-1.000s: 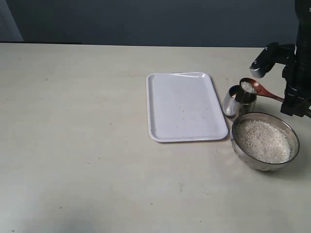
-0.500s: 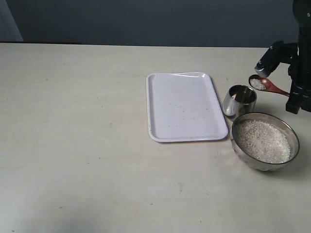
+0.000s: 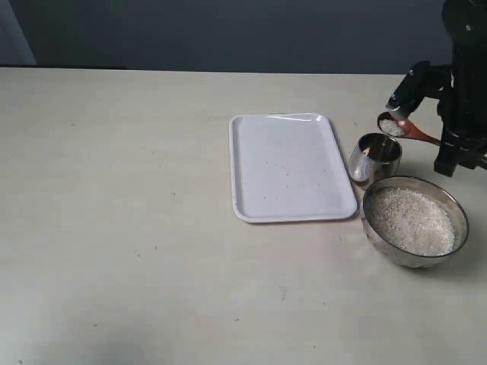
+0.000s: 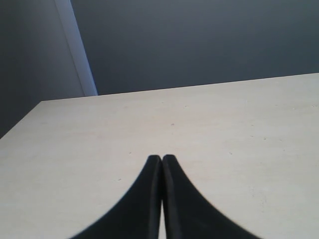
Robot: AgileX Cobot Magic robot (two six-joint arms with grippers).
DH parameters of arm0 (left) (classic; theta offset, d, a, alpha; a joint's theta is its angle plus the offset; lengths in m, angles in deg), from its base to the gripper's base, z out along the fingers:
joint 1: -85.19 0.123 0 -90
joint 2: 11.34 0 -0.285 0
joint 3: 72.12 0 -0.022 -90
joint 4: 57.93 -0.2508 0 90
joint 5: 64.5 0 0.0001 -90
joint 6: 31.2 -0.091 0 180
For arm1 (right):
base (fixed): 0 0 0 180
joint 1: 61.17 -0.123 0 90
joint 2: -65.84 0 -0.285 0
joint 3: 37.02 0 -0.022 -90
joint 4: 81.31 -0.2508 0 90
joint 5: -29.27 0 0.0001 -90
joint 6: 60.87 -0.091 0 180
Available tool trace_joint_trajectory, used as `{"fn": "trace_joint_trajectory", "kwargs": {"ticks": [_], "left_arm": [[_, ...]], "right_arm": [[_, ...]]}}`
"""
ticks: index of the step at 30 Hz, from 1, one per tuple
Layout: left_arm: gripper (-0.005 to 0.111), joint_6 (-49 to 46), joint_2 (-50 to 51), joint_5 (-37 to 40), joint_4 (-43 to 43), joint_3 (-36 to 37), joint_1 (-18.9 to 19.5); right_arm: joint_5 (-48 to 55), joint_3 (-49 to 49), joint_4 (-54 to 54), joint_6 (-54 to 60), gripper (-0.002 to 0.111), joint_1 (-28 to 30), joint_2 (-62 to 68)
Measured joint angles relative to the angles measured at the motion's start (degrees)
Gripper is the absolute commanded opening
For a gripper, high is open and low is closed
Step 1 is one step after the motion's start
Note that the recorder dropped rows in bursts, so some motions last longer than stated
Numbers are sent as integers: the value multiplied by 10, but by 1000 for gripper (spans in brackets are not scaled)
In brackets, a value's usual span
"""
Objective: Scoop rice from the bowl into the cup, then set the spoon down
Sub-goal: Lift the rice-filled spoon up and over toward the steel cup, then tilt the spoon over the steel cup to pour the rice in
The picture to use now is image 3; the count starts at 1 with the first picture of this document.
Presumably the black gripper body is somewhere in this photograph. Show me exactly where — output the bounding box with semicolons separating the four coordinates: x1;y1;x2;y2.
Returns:
436;41;486;144

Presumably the dark red wooden spoon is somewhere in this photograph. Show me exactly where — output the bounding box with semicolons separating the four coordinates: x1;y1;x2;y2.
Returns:
377;112;441;146

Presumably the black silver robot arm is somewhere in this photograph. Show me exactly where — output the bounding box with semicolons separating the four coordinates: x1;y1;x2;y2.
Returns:
434;1;486;176

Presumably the small steel cup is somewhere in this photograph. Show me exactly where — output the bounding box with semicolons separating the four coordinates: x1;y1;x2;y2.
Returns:
348;133;403;190

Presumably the steel bowl of rice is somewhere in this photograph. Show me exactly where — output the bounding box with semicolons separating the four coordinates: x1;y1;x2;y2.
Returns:
360;176;469;268

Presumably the white plastic tray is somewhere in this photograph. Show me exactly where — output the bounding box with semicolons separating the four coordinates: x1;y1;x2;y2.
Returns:
228;113;358;224

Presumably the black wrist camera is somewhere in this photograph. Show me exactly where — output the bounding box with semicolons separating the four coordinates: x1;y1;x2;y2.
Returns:
386;61;451;121

